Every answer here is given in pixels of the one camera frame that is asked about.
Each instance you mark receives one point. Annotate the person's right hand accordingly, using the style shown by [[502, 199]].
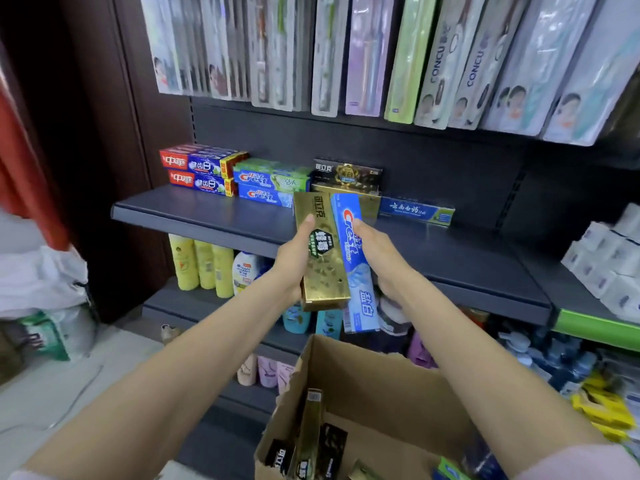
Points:
[[390, 269]]

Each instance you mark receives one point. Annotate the person's left hand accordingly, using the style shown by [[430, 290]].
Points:
[[290, 264]]

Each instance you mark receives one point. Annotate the gold toothpaste box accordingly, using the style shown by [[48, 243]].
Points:
[[370, 204], [325, 279]]

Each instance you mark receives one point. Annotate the dark grey shelf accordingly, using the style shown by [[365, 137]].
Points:
[[450, 264]]

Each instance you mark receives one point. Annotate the dark blue toothpaste box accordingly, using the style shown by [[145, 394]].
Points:
[[415, 210]]

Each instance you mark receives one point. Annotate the black patterned toothpaste box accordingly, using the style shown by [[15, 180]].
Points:
[[350, 174]]

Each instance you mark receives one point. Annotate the red and blue toothpaste box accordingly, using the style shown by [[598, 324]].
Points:
[[200, 183], [200, 163], [205, 147]]

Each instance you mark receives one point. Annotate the brown cardboard box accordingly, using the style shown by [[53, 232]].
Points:
[[390, 394]]

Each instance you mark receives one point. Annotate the pile of toothpaste boxes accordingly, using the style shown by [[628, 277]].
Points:
[[310, 444]]

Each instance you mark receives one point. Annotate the person's left forearm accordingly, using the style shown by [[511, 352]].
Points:
[[175, 384]]

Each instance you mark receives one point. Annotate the person's right forearm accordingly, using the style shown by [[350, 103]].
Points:
[[500, 384]]

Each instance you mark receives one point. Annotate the person's pink right sleeve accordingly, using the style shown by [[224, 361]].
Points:
[[585, 464]]

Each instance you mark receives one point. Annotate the white bottle yellow label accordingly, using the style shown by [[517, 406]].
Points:
[[245, 269]]

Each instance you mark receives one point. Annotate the white-lidded dark jar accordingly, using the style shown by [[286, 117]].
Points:
[[392, 324]]

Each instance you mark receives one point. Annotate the large teal shampoo bottle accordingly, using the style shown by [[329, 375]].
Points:
[[296, 319]]

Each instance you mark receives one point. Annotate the yellow plastic bottle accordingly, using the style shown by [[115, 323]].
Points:
[[184, 262], [223, 272], [205, 264]]

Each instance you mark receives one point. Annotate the small teal shampoo bottle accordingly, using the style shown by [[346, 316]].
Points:
[[328, 324]]

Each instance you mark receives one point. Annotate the pink shampoo bottle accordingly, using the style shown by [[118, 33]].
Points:
[[420, 352]]

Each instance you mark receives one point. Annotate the red orange bottle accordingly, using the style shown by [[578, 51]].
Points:
[[475, 317]]

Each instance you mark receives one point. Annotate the pale purple bottle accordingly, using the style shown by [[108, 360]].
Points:
[[267, 372], [285, 377]]

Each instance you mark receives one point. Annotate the pale pink bottle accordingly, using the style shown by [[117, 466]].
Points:
[[247, 370]]

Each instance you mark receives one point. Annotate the gold bottle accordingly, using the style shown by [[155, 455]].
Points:
[[171, 334]]

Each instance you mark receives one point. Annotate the white pump bottle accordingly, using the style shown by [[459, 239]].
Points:
[[515, 347]]

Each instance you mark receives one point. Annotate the cluster of dark blue bottles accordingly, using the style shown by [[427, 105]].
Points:
[[565, 364]]

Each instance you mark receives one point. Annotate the row of green toothbrush packs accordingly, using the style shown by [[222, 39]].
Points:
[[330, 59]]

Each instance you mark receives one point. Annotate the green toothbrush pack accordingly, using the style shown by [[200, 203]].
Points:
[[285, 54]]

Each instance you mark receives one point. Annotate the stack of purple toothbrush packs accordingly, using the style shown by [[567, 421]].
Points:
[[370, 59]]

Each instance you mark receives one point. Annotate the stack of light green packs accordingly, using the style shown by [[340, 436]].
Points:
[[410, 59]]

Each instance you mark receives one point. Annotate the orange toothbrush pack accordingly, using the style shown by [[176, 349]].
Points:
[[260, 54]]

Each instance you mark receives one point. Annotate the stack of brown toothbrush packs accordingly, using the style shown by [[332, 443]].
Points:
[[465, 64]]

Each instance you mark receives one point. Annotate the stack of white tissue packs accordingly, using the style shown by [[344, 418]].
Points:
[[610, 264]]

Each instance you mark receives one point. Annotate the red child toothbrush pack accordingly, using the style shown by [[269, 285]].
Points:
[[220, 49]]

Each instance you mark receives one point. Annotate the green and white plastic pack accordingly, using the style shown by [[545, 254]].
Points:
[[60, 334]]

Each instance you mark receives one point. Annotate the white plastic bag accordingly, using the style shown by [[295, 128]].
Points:
[[40, 279]]

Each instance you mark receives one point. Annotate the stack of blue child toothbrush packs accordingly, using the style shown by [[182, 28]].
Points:
[[165, 44]]

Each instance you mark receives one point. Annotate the stack of teal child toothbrush packs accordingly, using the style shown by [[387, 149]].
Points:
[[560, 69]]

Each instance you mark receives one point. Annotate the red plastic roll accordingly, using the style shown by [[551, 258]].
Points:
[[30, 184]]

